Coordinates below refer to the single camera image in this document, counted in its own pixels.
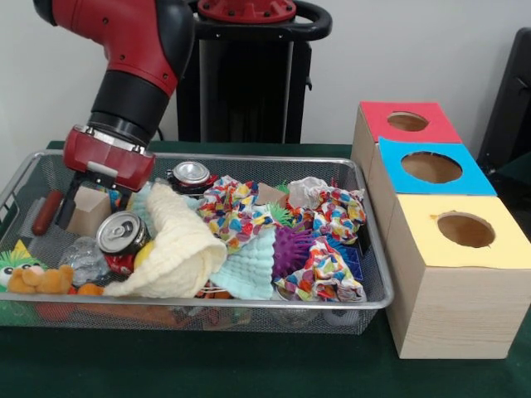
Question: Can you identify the green spiky ball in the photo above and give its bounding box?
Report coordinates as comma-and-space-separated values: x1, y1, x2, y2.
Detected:
264, 203, 295, 228

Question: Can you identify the dark green table cloth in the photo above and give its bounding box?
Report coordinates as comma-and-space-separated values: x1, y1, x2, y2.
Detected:
0, 139, 531, 398

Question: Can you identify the wooden three-hole box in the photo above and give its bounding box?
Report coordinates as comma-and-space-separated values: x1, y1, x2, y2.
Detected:
350, 100, 531, 360

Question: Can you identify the red black drink can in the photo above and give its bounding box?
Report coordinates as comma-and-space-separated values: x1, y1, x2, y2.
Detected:
96, 211, 152, 276
168, 161, 220, 197

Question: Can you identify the black chair back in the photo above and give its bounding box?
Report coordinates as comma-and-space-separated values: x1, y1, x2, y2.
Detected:
477, 27, 531, 196

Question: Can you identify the cream yellow cloth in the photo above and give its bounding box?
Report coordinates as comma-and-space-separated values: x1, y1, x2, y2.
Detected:
104, 182, 227, 299

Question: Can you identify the shallow clear mesh bin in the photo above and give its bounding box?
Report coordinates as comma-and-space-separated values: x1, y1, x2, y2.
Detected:
0, 148, 395, 337

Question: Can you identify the brown plush bear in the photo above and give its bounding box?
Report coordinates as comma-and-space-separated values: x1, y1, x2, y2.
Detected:
8, 264, 76, 295

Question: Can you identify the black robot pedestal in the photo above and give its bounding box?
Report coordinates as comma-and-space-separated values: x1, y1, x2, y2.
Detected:
170, 0, 333, 143

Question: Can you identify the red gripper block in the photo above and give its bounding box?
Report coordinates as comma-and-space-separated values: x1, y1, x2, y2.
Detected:
55, 125, 157, 230

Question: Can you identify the purple spiky ball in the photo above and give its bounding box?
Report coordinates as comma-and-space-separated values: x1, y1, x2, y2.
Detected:
272, 226, 316, 279

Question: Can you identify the green fluffy toy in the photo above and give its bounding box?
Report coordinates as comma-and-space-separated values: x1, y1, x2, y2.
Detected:
0, 249, 46, 289

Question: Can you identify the mint green cloth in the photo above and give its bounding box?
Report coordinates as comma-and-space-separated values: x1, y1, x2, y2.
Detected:
129, 184, 277, 301

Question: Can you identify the crushed clear plastic bottle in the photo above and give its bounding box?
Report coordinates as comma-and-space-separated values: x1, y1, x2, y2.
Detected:
58, 237, 110, 287

